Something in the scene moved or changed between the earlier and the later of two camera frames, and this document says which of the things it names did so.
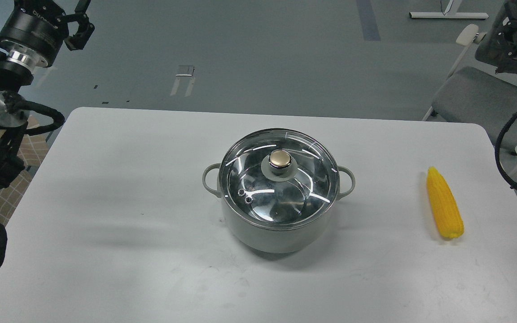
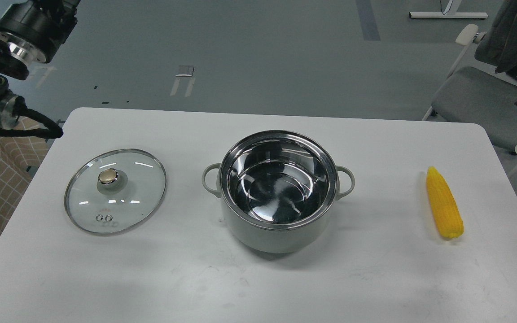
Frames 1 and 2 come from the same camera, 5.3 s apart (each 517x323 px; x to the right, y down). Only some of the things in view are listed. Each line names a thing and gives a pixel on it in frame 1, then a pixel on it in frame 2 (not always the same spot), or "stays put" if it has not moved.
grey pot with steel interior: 279,188 stays put
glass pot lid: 279,177 to 114,190
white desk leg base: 450,13 stays put
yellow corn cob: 444,204 stays put
